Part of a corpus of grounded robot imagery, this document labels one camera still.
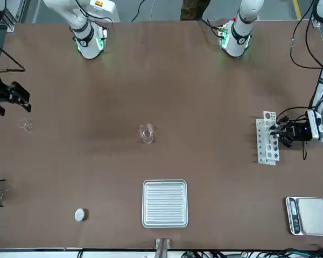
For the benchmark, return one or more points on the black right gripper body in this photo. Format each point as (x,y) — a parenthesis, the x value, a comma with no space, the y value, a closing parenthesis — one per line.
(0,92)

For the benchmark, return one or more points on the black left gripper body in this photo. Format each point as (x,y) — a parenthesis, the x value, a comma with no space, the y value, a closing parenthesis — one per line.
(298,131)

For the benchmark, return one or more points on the large clear glass beaker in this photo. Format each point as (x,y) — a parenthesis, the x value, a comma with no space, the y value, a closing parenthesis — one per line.
(146,133)

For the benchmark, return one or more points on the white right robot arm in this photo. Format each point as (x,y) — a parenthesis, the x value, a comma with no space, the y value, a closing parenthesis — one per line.
(88,40)

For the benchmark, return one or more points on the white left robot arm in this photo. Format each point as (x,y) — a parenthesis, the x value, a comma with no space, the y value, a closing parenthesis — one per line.
(242,35)

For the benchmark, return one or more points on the white test tube rack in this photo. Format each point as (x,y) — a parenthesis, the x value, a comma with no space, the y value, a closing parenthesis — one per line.
(262,150)

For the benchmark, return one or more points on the small clear glass beaker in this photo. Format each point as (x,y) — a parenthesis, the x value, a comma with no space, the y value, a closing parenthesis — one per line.
(25,125)

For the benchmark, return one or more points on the grey digital scale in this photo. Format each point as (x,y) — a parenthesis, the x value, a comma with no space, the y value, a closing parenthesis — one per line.
(309,216)

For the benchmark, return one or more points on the small white cup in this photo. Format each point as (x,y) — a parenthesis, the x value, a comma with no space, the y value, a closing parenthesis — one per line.
(80,215)

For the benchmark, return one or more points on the ribbed metal tray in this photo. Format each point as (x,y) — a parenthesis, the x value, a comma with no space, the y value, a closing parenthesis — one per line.
(165,203)

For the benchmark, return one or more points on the aluminium frame post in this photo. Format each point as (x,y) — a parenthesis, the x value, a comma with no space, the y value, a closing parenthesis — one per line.
(162,247)
(13,16)

